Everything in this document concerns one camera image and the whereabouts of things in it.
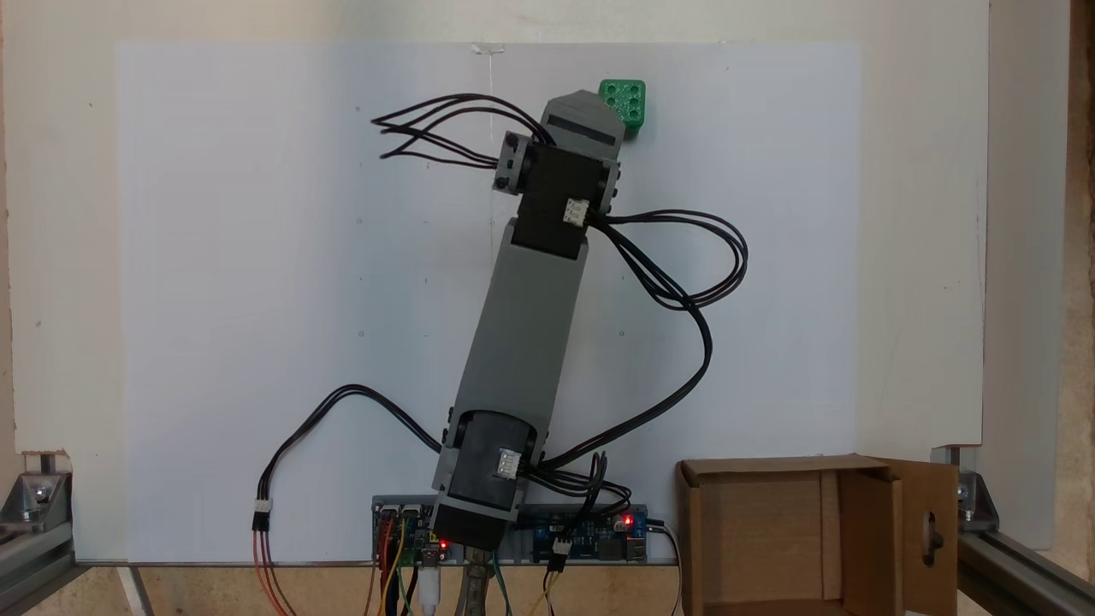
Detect green dice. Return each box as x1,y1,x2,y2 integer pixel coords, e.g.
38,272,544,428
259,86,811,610
598,79,648,139

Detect blue circuit board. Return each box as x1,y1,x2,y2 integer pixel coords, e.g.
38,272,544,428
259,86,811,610
530,503,651,563

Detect grey board mounting plate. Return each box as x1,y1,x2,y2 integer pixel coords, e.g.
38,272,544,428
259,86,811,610
370,495,661,567

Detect metal table clamp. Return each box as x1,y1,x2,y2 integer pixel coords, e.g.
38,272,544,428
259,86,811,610
458,548,507,616

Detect white paper sheet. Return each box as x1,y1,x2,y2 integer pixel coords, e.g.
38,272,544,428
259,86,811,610
115,41,861,566

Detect white USB plug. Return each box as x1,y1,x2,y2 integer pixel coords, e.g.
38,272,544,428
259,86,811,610
417,548,442,616

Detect open cardboard box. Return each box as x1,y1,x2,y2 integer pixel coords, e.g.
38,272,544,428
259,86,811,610
676,453,961,616

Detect long black servo cable bundle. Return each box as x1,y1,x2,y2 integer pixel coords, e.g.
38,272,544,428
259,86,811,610
518,210,750,497

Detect dark cable with white connector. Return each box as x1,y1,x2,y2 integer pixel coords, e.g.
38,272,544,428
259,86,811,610
252,384,447,536

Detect short black servo cable bundle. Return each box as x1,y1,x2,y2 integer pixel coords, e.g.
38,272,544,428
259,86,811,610
370,92,555,169

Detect circuit board with jumper wires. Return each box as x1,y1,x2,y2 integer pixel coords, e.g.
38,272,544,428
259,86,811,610
374,503,452,566

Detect thin white power cable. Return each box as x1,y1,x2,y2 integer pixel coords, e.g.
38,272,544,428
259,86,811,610
646,520,687,616

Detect yellow jumper wire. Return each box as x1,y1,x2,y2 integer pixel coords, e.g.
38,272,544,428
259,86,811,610
379,518,410,616

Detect orange red wire bundle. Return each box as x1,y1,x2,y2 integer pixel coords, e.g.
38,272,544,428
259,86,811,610
252,513,300,616

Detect metal corner bracket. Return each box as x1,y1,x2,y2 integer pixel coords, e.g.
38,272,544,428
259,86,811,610
931,443,1000,533
0,452,74,533

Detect aluminium frame post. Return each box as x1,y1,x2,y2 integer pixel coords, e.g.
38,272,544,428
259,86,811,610
956,526,1095,616
0,513,80,616

